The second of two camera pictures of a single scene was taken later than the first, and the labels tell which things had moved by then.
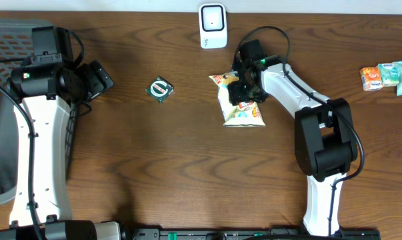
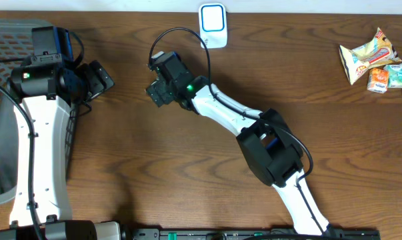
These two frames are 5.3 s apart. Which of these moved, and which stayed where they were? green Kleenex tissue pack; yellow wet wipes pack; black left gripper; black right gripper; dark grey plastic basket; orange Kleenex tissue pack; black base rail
Moved: black right gripper; orange Kleenex tissue pack; green Kleenex tissue pack; yellow wet wipes pack
Stayed: black base rail; dark grey plastic basket; black left gripper
